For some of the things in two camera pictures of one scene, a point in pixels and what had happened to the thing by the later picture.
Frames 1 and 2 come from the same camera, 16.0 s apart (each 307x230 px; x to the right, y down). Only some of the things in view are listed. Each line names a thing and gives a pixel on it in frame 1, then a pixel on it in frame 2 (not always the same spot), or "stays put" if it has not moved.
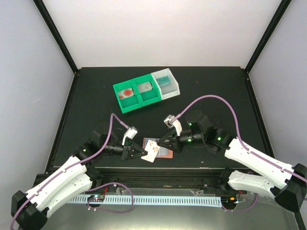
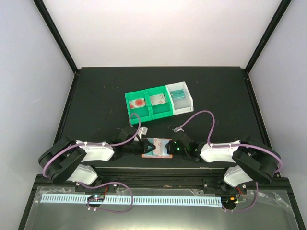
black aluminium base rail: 159,178 stays put
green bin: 149,97 to 159,102
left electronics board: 97,198 stays put
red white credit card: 125,93 to 136,103
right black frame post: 283,6 stays put
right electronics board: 229,201 stays put
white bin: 168,90 to 181,100
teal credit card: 163,81 to 179,94
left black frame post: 58,35 stays put
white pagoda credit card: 152,148 to 157,99
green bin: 130,102 to 137,102
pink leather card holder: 163,152 stays put
